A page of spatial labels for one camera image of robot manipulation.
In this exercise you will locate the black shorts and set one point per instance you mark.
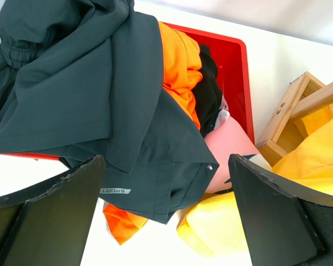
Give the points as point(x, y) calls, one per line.
point(207, 92)

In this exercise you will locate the orange shorts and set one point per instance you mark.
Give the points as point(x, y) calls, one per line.
point(182, 64)

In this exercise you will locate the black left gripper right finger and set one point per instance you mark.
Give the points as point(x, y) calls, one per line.
point(285, 223)

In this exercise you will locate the wooden clothes rack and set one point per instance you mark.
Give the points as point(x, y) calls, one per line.
point(285, 131)

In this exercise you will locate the pink shark print shorts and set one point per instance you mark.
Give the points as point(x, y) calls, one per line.
point(226, 137)

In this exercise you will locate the yellow shorts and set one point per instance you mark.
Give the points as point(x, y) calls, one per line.
point(212, 228)

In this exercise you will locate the dark grey shorts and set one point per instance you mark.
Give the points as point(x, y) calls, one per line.
point(154, 190)

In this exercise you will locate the red plastic bin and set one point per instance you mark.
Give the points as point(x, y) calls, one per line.
point(236, 83)

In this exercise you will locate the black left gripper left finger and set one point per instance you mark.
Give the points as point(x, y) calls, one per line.
point(48, 223)

